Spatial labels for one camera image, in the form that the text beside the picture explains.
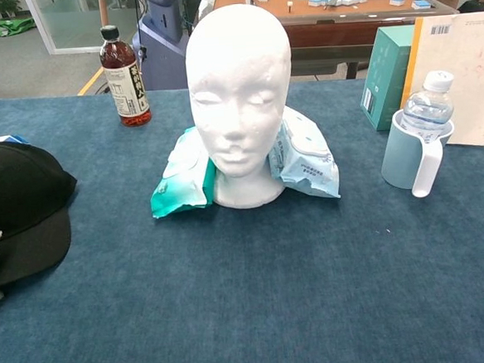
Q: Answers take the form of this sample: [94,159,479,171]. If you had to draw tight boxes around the green wet wipes pack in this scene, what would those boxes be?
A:
[144,124,220,220]

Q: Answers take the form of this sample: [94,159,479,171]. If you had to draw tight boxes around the green bag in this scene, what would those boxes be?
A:
[0,16,37,40]

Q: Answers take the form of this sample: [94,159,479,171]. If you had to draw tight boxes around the light blue cup white handle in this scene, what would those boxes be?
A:
[376,105,460,201]

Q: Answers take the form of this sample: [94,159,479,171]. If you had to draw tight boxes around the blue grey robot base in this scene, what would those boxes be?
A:
[128,0,193,94]

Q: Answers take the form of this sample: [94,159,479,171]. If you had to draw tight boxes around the brown mahjong table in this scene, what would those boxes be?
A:
[196,0,463,90]

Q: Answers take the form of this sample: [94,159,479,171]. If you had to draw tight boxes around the teal cardboard box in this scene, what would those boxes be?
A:
[355,24,423,133]

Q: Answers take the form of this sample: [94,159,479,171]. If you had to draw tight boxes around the light blue wet wipes pack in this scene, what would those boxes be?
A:
[264,102,342,205]

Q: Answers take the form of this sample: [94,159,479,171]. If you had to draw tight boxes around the clear plastic water bottle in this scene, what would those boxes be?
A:
[395,69,459,145]

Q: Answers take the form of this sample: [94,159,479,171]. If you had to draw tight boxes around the white foam mannequin head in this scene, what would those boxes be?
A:
[181,0,303,213]

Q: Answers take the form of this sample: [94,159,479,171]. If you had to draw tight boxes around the cream book orange spine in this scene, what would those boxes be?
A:
[394,11,484,152]

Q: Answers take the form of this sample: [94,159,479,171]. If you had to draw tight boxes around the blue felt tablecloth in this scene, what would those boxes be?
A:
[0,64,484,363]

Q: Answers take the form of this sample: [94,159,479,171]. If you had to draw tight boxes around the blue white snake puzzle ball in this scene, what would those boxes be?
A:
[0,133,31,148]

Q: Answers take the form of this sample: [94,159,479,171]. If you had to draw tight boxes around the brown tea bottle black cap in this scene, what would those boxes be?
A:
[97,23,153,129]

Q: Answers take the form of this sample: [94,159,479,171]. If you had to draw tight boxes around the black baseball cap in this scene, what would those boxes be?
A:
[0,134,85,291]

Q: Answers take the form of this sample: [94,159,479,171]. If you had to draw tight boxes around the white framed glass partition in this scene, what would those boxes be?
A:
[24,0,143,58]

